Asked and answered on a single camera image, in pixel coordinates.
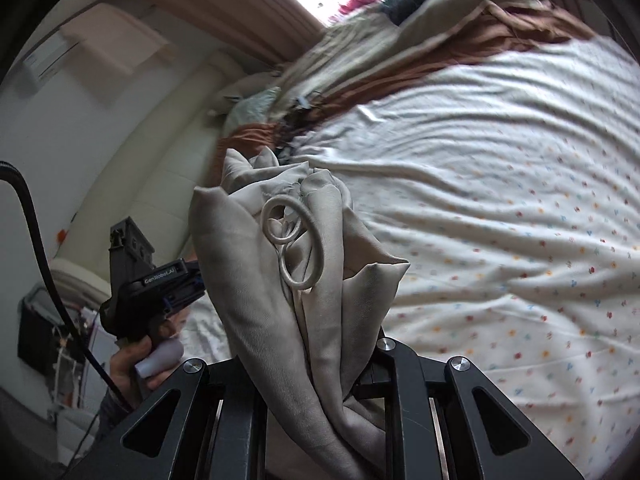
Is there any beige large garment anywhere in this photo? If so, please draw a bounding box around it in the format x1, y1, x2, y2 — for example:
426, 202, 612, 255
190, 150, 409, 479

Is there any left hand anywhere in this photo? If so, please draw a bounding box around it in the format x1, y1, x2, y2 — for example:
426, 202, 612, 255
110, 308, 190, 408

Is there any bedside table with items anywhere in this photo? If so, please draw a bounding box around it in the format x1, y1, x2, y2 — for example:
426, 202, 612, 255
17, 283, 106, 466

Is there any cream padded headboard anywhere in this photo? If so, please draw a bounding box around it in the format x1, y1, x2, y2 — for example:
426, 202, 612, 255
50, 51, 245, 304

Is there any pale green pillow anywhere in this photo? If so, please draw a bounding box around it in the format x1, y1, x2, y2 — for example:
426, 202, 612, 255
221, 87, 281, 138

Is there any white floral bed sheet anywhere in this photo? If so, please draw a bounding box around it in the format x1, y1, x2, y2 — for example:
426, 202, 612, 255
174, 34, 640, 466

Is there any pink curtain left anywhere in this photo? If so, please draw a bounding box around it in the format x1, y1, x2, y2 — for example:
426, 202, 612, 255
149, 0, 324, 64

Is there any beige duvet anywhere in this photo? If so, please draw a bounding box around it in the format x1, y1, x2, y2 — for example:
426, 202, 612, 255
269, 0, 541, 120

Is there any rust brown blanket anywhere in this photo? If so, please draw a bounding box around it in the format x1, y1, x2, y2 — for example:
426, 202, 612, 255
205, 1, 597, 186

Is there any black cable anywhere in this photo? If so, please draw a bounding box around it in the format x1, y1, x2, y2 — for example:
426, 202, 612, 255
0, 160, 137, 413

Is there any white wall air conditioner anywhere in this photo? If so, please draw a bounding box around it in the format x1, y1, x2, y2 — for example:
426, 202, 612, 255
23, 36, 79, 88

